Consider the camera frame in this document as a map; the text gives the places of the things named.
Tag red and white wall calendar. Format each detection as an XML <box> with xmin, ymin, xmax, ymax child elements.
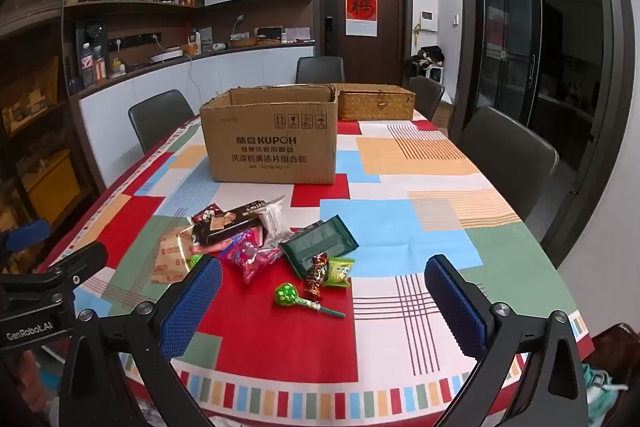
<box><xmin>345</xmin><ymin>0</ymin><xmax>380</xmax><ymax>38</ymax></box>

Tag dark brown door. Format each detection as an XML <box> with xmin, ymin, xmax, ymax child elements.
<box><xmin>315</xmin><ymin>0</ymin><xmax>414</xmax><ymax>86</ymax></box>

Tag black glass door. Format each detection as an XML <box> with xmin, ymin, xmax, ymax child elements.
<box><xmin>475</xmin><ymin>0</ymin><xmax>544</xmax><ymax>142</ymax></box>

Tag yellow-green snack packet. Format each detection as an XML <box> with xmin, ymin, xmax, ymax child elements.
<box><xmin>322</xmin><ymin>257</ymin><xmax>355</xmax><ymax>289</ymax></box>

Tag woven wicker basket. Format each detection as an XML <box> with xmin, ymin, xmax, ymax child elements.
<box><xmin>330</xmin><ymin>83</ymin><xmax>417</xmax><ymax>122</ymax></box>

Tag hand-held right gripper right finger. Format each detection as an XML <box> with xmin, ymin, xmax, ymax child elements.
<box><xmin>424</xmin><ymin>254</ymin><xmax>591</xmax><ymax>427</ymax></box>

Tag brown and white snack bar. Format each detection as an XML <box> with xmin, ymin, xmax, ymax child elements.
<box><xmin>259</xmin><ymin>196</ymin><xmax>294</xmax><ymax>244</ymax></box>

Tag brown wrapped candy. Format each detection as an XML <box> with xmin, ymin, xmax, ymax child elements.
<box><xmin>305</xmin><ymin>253</ymin><xmax>329</xmax><ymax>299</ymax></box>

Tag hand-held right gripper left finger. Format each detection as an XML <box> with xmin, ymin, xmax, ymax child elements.
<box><xmin>57</xmin><ymin>254</ymin><xmax>223</xmax><ymax>427</ymax></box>

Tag colourful checked tablecloth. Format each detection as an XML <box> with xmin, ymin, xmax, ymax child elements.
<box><xmin>37</xmin><ymin>109</ymin><xmax>596</xmax><ymax>413</ymax></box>

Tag pink candy bag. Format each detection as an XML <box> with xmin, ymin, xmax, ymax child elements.
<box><xmin>220</xmin><ymin>231</ymin><xmax>284</xmax><ymax>284</ymax></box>

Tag brown cardboard box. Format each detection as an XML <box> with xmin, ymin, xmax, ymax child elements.
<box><xmin>200</xmin><ymin>86</ymin><xmax>340</xmax><ymax>186</ymax></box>

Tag green lollipop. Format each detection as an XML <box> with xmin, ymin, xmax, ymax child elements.
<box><xmin>274</xmin><ymin>282</ymin><xmax>346</xmax><ymax>320</ymax></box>

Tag clear orange snack packet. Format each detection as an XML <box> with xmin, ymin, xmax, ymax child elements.
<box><xmin>151</xmin><ymin>227</ymin><xmax>201</xmax><ymax>284</ymax></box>

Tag small red snack packet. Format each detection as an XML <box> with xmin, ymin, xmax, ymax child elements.
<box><xmin>191</xmin><ymin>203</ymin><xmax>224</xmax><ymax>226</ymax></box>

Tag dark bag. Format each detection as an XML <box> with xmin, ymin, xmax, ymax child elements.
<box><xmin>411</xmin><ymin>47</ymin><xmax>446</xmax><ymax>68</ymax></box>

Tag black biscuit packet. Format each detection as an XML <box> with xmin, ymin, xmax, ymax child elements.
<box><xmin>192</xmin><ymin>201</ymin><xmax>271</xmax><ymax>249</ymax></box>

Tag dark grey dining chair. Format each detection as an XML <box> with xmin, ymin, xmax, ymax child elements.
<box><xmin>457</xmin><ymin>106</ymin><xmax>560</xmax><ymax>224</ymax></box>
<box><xmin>295</xmin><ymin>56</ymin><xmax>346</xmax><ymax>86</ymax></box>
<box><xmin>407</xmin><ymin>76</ymin><xmax>446</xmax><ymax>122</ymax></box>
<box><xmin>128</xmin><ymin>89</ymin><xmax>196</xmax><ymax>156</ymax></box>

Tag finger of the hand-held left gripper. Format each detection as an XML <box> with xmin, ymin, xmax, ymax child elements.
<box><xmin>35</xmin><ymin>241</ymin><xmax>109</xmax><ymax>295</ymax></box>
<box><xmin>0</xmin><ymin>219</ymin><xmax>52</xmax><ymax>258</ymax></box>

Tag dark green wafer packet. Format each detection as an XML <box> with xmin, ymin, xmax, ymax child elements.
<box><xmin>279</xmin><ymin>214</ymin><xmax>360</xmax><ymax>279</ymax></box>

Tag teal sneaker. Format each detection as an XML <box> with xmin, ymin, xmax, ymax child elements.
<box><xmin>581</xmin><ymin>364</ymin><xmax>631</xmax><ymax>426</ymax></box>

